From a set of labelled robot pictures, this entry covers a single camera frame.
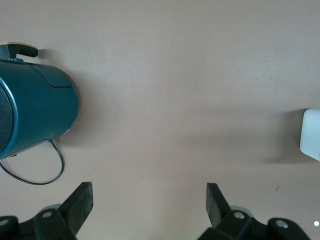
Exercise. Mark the dark teal cylindrical appliance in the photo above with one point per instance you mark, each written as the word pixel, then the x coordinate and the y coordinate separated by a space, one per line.
pixel 40 107

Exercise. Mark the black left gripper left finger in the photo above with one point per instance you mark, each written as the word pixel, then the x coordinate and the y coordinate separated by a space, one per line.
pixel 75 212

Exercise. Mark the small white round dot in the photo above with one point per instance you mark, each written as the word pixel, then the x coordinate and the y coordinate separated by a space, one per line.
pixel 316 223

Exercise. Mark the white plastic lidded bin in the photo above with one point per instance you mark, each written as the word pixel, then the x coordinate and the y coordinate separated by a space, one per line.
pixel 311 132

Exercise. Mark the brown table cover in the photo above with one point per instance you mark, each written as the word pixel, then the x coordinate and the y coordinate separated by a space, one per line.
pixel 162 100

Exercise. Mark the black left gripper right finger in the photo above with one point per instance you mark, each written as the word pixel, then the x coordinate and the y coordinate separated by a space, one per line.
pixel 220 217

